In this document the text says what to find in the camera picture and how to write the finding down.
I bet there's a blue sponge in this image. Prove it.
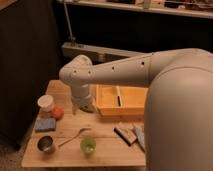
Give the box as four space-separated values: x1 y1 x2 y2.
35 118 56 132

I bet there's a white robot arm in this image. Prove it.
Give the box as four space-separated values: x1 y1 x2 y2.
59 48 213 171

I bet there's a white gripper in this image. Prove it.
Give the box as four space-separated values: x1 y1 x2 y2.
71 84 92 115

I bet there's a grey cloth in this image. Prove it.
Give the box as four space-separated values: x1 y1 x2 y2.
134 126 145 150

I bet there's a metal vertical pole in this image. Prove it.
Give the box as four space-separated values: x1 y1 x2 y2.
63 0 76 46

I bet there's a wooden shelf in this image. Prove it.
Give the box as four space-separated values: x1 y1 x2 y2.
56 0 213 19

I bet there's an orange round object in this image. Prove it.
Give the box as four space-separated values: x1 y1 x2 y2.
51 107 64 120

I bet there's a grey metal rail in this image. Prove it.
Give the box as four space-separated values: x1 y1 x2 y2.
61 42 142 62

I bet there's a yellow wooden tray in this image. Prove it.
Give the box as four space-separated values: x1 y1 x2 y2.
96 85 148 116

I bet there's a metal cup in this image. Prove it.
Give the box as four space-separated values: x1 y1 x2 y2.
37 136 56 154

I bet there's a wooden spoon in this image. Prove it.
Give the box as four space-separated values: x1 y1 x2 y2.
58 127 91 148

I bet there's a green plastic cup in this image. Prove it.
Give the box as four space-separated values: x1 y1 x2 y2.
80 137 96 155

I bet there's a white paper cup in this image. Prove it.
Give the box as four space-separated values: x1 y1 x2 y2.
37 95 54 112

